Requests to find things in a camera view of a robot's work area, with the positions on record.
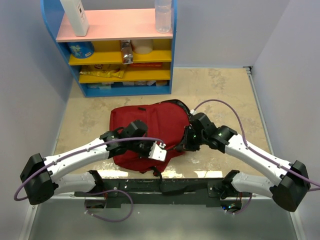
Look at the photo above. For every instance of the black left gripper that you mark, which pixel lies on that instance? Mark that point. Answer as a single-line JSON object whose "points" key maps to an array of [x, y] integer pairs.
{"points": [[150, 143]]}

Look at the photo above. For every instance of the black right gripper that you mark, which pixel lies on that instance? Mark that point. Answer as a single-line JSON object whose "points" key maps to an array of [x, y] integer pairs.
{"points": [[187, 144]]}

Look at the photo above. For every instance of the red backpack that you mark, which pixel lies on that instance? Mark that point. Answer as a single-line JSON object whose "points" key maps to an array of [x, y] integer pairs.
{"points": [[165, 120]]}

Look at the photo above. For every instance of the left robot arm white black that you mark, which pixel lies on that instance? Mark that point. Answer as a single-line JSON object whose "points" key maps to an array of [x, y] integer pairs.
{"points": [[44, 177]]}

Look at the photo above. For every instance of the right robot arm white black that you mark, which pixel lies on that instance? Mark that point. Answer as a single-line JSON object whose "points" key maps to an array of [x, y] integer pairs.
{"points": [[284, 182]]}

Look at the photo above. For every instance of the yellow chips bag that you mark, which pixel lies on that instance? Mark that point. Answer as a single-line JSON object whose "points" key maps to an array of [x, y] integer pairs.
{"points": [[104, 70]]}

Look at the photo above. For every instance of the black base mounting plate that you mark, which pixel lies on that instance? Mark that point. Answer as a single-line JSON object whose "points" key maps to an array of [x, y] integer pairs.
{"points": [[174, 191]]}

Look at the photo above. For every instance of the red flat box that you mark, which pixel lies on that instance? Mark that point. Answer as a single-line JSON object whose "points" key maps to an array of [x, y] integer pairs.
{"points": [[147, 65]]}

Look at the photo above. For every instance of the blue shelf unit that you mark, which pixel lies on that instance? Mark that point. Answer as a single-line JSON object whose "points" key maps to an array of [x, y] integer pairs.
{"points": [[107, 29]]}

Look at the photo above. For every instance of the silver snack packet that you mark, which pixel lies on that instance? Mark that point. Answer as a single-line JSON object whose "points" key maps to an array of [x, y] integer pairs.
{"points": [[126, 52]]}

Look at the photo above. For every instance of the white round container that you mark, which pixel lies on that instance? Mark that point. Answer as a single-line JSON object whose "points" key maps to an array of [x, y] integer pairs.
{"points": [[142, 46]]}

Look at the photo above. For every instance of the blue snack can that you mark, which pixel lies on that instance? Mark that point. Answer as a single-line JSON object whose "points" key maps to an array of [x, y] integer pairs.
{"points": [[82, 49]]}

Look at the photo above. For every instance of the clear plastic bottle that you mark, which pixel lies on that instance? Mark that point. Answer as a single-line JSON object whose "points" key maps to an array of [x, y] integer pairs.
{"points": [[163, 15]]}

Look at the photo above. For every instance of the white tall carton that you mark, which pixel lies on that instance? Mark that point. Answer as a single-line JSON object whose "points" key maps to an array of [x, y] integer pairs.
{"points": [[75, 12]]}

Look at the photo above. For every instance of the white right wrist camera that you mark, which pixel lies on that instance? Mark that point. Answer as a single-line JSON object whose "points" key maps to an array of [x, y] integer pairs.
{"points": [[193, 112]]}

